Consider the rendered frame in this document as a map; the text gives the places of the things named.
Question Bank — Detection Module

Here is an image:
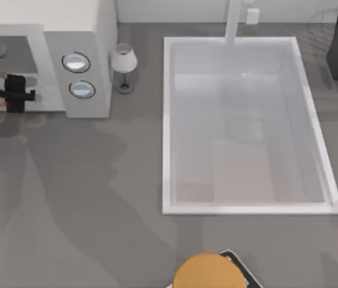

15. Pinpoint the black smartphone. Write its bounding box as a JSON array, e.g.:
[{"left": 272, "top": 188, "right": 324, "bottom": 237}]
[{"left": 219, "top": 248, "right": 263, "bottom": 288}]

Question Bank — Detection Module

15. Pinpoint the white wall socket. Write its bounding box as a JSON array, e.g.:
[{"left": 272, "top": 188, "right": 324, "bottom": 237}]
[{"left": 246, "top": 8, "right": 260, "bottom": 25}]

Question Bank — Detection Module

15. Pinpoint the large round microwave knob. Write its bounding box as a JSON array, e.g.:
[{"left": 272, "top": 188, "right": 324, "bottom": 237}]
[{"left": 61, "top": 51, "right": 91, "bottom": 74}]

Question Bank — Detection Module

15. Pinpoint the round orange bread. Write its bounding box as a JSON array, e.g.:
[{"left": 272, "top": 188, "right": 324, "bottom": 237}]
[{"left": 172, "top": 252, "right": 246, "bottom": 288}]

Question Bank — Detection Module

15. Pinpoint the small round microwave knob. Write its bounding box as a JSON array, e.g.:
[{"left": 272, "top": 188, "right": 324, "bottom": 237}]
[{"left": 68, "top": 80, "right": 96, "bottom": 99}]

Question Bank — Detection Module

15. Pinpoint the pale microwave oven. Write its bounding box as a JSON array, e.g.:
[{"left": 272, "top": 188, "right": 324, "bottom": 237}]
[{"left": 0, "top": 0, "right": 118, "bottom": 119}]

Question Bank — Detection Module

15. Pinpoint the white table lamp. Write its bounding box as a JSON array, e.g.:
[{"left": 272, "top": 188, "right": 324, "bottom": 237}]
[{"left": 110, "top": 43, "right": 138, "bottom": 94}]

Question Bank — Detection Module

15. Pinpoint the white sink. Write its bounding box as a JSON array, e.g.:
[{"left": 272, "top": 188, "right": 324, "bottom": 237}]
[{"left": 161, "top": 36, "right": 338, "bottom": 216}]

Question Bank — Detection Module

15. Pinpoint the tall white tap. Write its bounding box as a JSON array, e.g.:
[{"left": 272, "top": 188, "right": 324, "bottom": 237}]
[{"left": 224, "top": 0, "right": 243, "bottom": 46}]

